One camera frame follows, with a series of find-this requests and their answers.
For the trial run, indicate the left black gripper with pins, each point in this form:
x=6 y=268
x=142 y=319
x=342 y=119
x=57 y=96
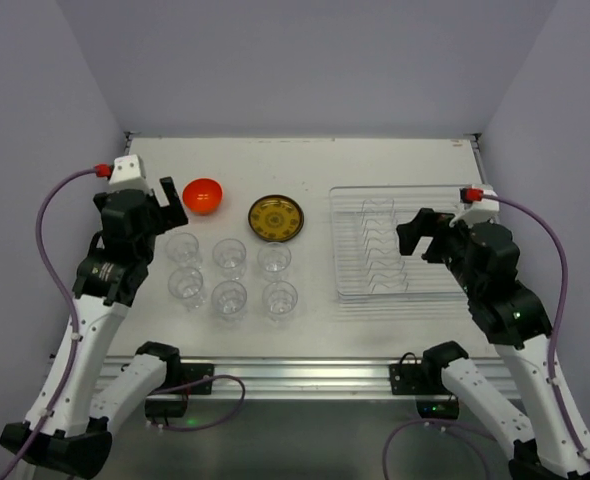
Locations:
x=156 y=211

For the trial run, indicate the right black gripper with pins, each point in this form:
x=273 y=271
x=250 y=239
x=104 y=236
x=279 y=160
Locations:
x=429 y=232

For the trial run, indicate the orange plastic bowl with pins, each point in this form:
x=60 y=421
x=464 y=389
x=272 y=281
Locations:
x=202 y=196

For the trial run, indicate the clear glass cup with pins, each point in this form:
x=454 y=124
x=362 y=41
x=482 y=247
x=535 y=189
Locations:
x=186 y=285
x=279 y=302
x=274 y=260
x=183 y=249
x=229 y=256
x=229 y=302

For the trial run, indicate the yellow patterned plate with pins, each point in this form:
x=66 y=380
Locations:
x=276 y=218

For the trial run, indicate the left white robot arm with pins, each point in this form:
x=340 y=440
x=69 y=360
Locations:
x=70 y=427

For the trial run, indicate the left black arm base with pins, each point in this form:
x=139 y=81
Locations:
x=174 y=405

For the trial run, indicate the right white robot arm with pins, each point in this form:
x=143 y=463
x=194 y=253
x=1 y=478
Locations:
x=549 y=439

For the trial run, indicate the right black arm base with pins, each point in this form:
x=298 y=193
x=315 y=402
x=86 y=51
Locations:
x=420 y=377

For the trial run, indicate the clear plastic dish rack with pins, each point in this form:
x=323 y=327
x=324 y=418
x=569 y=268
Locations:
x=368 y=264

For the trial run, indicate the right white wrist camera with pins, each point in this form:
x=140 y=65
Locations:
x=477 y=205

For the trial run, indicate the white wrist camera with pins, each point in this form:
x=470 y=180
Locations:
x=477 y=205
x=128 y=173

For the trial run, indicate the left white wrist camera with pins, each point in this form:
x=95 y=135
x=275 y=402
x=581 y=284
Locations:
x=128 y=173

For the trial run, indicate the aluminium front rail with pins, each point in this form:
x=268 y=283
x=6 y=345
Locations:
x=313 y=378

